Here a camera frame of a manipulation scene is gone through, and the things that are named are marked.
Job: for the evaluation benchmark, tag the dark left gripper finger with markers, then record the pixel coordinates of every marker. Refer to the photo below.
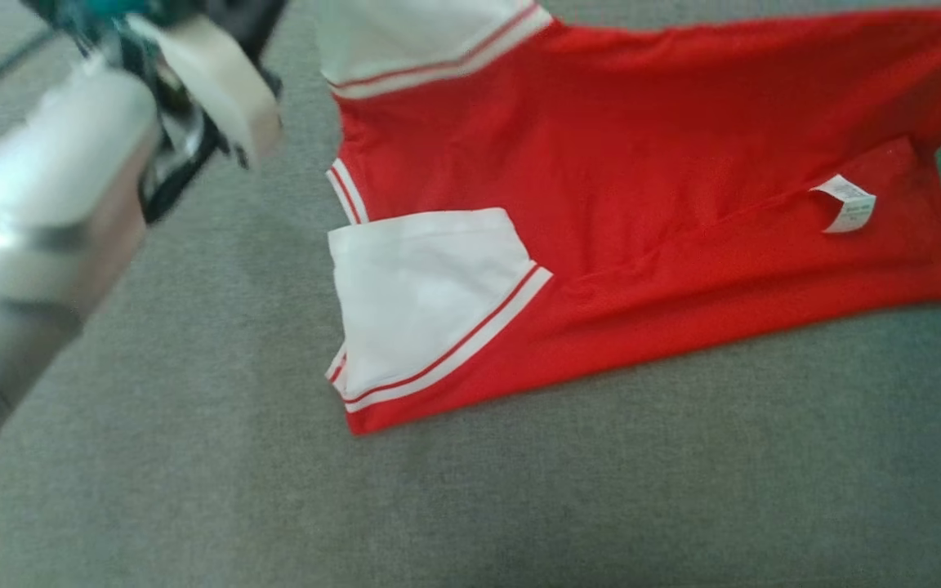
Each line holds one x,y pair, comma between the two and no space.
250,24

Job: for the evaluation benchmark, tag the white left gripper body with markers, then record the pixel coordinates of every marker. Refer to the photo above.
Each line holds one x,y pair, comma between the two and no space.
217,82

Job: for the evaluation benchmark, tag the red shirt with white sleeves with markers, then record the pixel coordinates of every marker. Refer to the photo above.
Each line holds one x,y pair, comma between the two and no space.
642,163

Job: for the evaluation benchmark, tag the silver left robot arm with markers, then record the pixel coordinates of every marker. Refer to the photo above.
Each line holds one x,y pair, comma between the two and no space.
37,245

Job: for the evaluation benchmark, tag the grey fabric sofa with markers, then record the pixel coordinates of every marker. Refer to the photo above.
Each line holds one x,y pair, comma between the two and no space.
519,506

